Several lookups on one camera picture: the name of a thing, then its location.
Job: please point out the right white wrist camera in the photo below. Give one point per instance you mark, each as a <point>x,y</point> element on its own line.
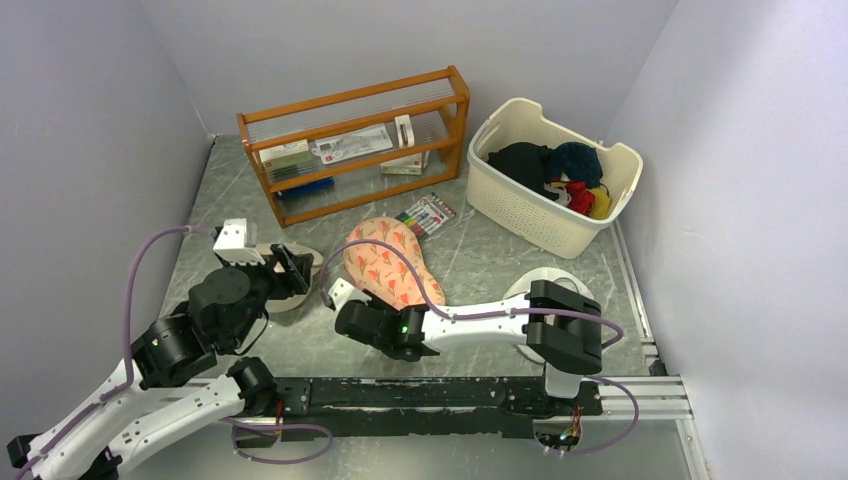
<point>342,291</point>

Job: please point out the beige round mesh laundry bag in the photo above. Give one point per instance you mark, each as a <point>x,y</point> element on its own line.
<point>278,307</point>

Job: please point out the black garment in basket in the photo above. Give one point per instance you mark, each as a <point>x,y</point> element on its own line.
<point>526,164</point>

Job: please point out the cream plastic laundry basket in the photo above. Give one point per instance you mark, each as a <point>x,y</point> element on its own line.
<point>545,223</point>

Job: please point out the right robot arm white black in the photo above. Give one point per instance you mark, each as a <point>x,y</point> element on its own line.
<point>554,322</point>

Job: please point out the pink floral mesh laundry bag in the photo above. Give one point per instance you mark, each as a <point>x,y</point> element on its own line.
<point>390,265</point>

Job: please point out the white paper sheet on shelf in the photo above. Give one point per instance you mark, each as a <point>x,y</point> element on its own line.
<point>354,144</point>

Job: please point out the blue item on lower shelf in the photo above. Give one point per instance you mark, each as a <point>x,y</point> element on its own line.
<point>306,189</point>

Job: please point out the white box on shelf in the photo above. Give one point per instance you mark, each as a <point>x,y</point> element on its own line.
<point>414,165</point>

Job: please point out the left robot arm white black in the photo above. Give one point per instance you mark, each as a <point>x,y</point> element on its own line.
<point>186,371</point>

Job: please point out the red garment in basket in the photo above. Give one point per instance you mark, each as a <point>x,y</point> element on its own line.
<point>574,195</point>

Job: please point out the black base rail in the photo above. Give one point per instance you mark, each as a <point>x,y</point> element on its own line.
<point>360,407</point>

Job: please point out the white upright item on shelf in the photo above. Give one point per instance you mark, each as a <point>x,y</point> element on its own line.
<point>404,131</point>

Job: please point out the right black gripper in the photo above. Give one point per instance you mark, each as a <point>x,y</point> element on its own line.
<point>376,304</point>

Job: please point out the orange wooden shelf rack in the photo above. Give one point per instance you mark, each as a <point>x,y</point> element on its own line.
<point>438,103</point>

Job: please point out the dark blue garment in basket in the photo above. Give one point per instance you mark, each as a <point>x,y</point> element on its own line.
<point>579,162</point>

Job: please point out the white round mesh laundry bag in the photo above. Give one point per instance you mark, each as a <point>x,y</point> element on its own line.
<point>558,276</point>

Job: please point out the white red box left shelf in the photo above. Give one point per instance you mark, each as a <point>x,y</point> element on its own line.
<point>287,161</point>

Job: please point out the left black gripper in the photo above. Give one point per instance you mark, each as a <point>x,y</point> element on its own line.
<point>299,265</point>

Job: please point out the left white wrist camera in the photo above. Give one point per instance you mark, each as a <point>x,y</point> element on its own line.
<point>236,243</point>

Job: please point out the yellow garment in basket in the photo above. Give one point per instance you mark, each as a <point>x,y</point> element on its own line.
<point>601,203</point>

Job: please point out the pack of coloured markers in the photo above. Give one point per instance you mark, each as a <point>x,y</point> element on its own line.
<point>426,216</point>

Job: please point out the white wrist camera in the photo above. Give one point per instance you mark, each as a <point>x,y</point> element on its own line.
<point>342,291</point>
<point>236,243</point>

